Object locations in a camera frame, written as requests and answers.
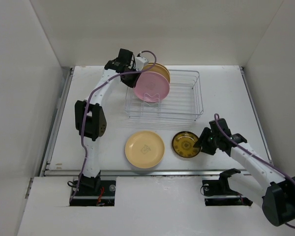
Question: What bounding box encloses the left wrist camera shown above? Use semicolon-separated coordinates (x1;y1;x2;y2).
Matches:
135;56;149;71

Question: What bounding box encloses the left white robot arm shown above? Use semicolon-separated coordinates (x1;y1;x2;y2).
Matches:
74;49;148;195

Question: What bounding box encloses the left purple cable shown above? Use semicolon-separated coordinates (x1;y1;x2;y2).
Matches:
70;50;158;205

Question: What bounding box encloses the cream yellow plate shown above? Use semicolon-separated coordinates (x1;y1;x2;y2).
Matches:
125;131;165;169

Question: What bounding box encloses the white wire dish rack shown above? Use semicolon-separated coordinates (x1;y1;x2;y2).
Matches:
125;69;203;121

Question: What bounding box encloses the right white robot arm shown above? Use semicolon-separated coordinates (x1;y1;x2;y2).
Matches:
194;114;295;227

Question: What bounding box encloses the purple cable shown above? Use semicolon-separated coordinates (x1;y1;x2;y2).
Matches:
214;113;295;231
70;50;158;205

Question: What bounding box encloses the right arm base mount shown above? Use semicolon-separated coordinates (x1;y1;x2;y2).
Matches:
200;179;253;207

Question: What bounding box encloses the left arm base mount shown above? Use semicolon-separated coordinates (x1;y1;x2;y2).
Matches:
67;176;116;207

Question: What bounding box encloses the yellow patterned plate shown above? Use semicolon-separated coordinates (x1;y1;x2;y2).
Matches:
172;131;200;158

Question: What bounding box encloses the tan plate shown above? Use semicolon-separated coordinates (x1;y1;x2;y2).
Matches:
140;63;171;84

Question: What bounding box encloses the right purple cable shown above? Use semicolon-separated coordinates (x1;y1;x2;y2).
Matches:
214;113;295;231

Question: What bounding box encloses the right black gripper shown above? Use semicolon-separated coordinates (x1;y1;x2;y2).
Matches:
193;127;219;155

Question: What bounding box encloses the pink plate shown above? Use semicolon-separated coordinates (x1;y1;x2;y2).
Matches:
133;71;170;103

